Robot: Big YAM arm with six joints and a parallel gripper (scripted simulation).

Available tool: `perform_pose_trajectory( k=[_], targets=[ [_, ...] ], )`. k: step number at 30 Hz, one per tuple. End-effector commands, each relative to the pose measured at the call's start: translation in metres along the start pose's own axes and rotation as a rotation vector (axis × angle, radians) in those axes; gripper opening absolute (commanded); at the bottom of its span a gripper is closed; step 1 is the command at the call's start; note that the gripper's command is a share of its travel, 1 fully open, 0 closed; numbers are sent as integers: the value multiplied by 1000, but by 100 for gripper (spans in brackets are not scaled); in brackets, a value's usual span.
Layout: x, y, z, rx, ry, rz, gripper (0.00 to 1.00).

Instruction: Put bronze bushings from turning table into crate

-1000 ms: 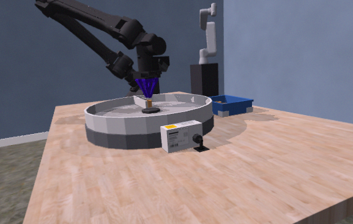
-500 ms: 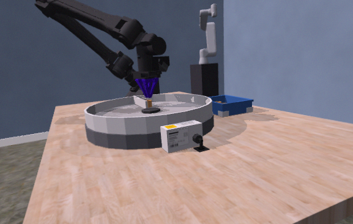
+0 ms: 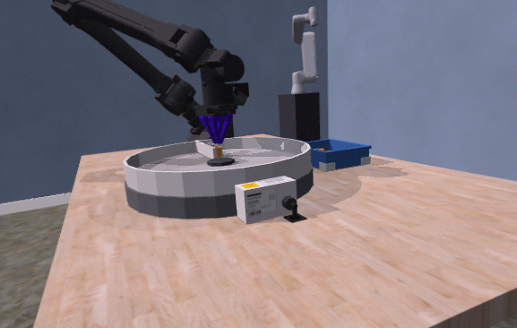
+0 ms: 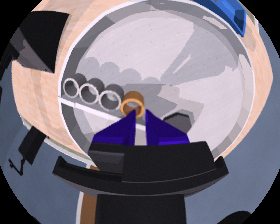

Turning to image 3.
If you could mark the blue open crate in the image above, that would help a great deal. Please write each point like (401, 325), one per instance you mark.
(338, 154)

